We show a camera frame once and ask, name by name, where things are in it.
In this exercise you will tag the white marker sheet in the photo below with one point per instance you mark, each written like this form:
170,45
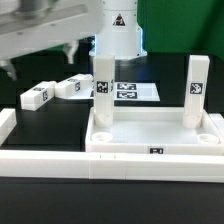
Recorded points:
126,91

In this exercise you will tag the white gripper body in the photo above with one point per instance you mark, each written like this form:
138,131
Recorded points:
28,26

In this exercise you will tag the white right fence block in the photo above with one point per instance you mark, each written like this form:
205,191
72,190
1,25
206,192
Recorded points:
220,123

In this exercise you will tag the white left fence block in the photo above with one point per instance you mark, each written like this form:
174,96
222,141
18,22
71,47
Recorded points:
7,123

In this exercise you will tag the white desk top tray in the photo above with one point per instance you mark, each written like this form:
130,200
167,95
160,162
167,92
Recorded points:
155,130

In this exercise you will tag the white fence block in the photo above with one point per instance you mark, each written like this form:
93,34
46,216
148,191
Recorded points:
7,123
220,123

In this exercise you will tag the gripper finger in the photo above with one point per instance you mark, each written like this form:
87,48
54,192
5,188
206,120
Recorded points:
9,68
70,50

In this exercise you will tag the white front fence bar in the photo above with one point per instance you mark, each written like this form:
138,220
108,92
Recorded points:
116,166

